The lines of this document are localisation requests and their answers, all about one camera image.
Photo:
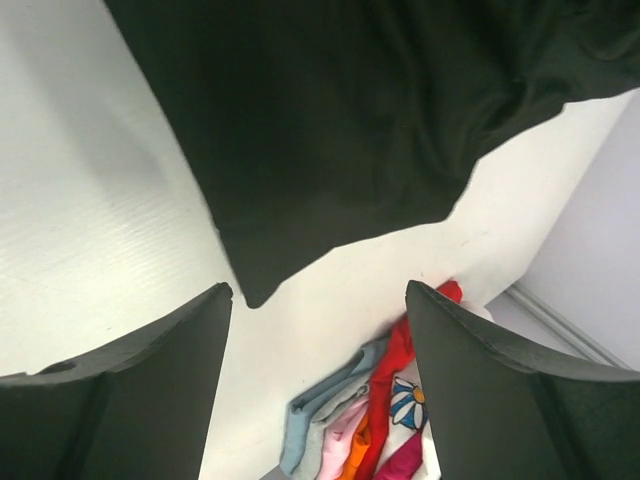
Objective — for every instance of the pink t-shirt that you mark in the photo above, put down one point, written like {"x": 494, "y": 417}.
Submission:
{"x": 338, "y": 437}

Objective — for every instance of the red t-shirt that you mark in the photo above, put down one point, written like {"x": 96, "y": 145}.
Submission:
{"x": 400, "y": 352}

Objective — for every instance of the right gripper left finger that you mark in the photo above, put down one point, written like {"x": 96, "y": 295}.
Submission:
{"x": 138, "y": 407}

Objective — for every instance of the grey t-shirt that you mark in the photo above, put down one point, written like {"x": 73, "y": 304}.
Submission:
{"x": 310, "y": 464}

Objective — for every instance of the orange t-shirt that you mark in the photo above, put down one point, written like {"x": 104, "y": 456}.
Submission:
{"x": 359, "y": 446}

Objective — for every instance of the black printed t-shirt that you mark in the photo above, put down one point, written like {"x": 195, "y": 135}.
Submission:
{"x": 309, "y": 125}

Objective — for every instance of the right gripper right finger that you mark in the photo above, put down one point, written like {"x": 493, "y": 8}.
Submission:
{"x": 504, "y": 407}

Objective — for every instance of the white t-shirt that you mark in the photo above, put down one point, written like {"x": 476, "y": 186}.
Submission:
{"x": 408, "y": 415}

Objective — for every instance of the right aluminium frame post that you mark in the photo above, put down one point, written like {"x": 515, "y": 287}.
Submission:
{"x": 561, "y": 327}

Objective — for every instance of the light blue t-shirt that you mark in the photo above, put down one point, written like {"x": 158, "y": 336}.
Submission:
{"x": 301, "y": 409}

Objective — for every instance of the magenta t-shirt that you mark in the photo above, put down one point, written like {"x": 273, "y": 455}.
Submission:
{"x": 404, "y": 463}

